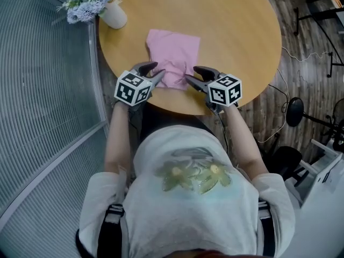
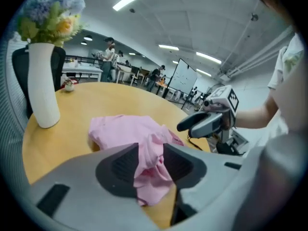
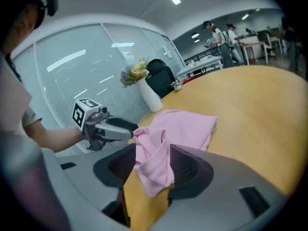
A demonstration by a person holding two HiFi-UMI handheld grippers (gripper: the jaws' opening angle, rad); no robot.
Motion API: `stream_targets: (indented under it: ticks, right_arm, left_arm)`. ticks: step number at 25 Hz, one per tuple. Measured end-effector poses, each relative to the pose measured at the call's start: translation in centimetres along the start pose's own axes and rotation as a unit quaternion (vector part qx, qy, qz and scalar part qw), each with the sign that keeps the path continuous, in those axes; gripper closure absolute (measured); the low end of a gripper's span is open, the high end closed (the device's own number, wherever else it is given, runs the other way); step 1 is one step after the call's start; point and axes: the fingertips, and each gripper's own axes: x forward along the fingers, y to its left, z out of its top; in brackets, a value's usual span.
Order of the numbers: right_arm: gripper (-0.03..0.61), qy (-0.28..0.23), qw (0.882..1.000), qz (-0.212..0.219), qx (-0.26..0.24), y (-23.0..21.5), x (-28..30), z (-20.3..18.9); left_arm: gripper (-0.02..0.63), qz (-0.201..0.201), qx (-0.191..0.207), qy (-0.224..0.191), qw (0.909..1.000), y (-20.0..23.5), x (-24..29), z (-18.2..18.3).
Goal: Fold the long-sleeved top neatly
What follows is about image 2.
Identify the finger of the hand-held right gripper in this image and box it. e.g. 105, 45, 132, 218
177, 111, 212, 132
189, 113, 224, 139

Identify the white desk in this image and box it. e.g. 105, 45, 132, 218
62, 63, 104, 83

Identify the person's face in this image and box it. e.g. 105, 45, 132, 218
247, 0, 297, 25

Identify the person's left forearm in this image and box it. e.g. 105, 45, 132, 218
240, 54, 308, 231

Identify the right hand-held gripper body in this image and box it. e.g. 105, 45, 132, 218
202, 85, 240, 144

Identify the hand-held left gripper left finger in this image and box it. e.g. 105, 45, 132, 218
30, 142, 160, 231

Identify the white ceiling duct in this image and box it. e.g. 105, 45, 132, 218
218, 27, 295, 79

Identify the person's right forearm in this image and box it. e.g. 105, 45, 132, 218
234, 97, 280, 129

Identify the white rolling whiteboard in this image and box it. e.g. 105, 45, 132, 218
167, 58, 198, 99

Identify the person's white t-shirt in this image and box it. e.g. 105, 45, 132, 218
268, 32, 306, 139

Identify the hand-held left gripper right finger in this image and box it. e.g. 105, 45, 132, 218
163, 142, 245, 230

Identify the pink long-sleeved top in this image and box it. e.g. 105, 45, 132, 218
88, 114, 186, 206

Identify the long ceiling light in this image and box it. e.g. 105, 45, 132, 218
112, 0, 142, 12
196, 68, 212, 77
195, 51, 222, 65
158, 44, 180, 51

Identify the black cable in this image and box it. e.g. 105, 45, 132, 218
187, 130, 204, 151

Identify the white ribbed vase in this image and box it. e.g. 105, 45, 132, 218
27, 42, 61, 129

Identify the artificial flower bouquet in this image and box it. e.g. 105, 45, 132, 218
16, 0, 88, 48

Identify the white and black equipment box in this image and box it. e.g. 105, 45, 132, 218
216, 128, 249, 156

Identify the black mesh office chair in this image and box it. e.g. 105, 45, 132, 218
11, 46, 66, 120

